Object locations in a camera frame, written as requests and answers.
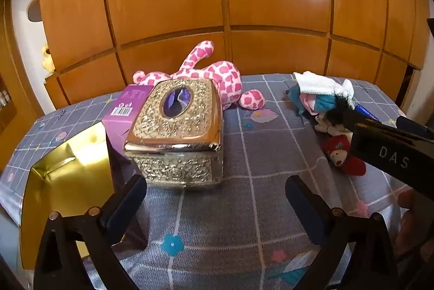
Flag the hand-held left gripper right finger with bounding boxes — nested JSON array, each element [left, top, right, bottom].
[[285, 175, 399, 290]]

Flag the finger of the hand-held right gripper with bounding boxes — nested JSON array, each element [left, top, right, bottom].
[[337, 106, 390, 135], [395, 115, 434, 141]]

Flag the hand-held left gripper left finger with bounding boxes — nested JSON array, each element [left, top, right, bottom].
[[34, 174, 148, 290]]

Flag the black wig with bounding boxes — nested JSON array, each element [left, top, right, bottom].
[[314, 99, 353, 135]]

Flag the red plush toy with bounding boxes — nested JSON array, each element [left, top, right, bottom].
[[321, 134, 368, 177]]

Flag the blue plush doll pink dress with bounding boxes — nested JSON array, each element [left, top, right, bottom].
[[286, 80, 355, 116]]

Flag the white knitted cloth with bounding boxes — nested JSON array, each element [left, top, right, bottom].
[[293, 71, 355, 98]]

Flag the gold tray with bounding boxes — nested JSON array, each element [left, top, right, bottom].
[[20, 121, 148, 272]]

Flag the person's right hand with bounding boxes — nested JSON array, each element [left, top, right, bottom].
[[397, 190, 434, 258]]

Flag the grey grid bed sheet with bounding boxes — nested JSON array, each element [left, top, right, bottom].
[[0, 73, 417, 290]]

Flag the purple cardboard box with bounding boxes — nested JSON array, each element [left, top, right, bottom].
[[102, 84, 156, 158]]

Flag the gold ornate tissue box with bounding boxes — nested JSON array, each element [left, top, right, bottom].
[[123, 78, 225, 192]]

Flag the pink spotted plush toy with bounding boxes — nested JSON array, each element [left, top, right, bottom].
[[132, 40, 266, 111]]

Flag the wooden door with niche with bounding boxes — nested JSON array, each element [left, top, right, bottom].
[[0, 0, 44, 148]]

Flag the yellow plush toy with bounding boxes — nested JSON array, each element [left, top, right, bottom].
[[41, 44, 55, 74]]

